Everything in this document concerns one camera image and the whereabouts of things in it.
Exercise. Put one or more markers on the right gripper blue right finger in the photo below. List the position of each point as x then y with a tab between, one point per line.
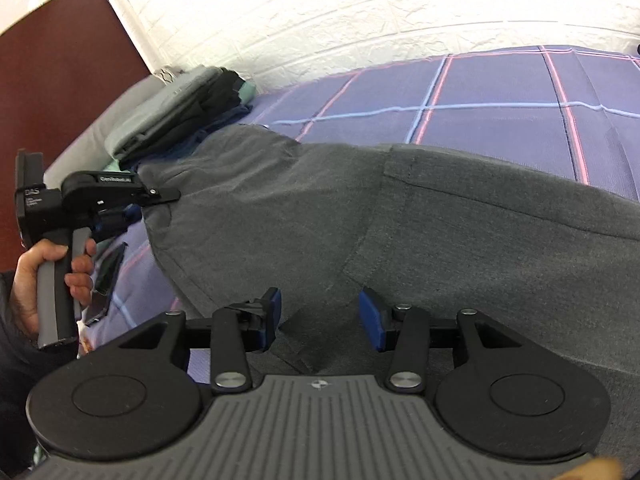
404	331

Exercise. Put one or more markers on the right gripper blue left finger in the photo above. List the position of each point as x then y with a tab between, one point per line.
238	329

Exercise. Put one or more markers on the dark grey pants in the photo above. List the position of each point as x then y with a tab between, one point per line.
554	260

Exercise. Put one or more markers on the person's left forearm dark sleeve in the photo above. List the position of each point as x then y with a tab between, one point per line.
23	364

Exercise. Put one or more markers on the person's left hand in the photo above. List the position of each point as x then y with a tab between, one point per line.
23	296

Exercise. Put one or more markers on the grey pillow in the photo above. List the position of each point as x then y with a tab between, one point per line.
88	151

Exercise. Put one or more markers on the dark red wooden headboard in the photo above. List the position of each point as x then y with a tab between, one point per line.
61	66

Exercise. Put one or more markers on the folded grey green clothes stack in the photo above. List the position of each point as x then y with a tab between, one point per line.
193	100

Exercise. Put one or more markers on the purple plaid bed sheet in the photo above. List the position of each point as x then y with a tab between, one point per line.
562	111

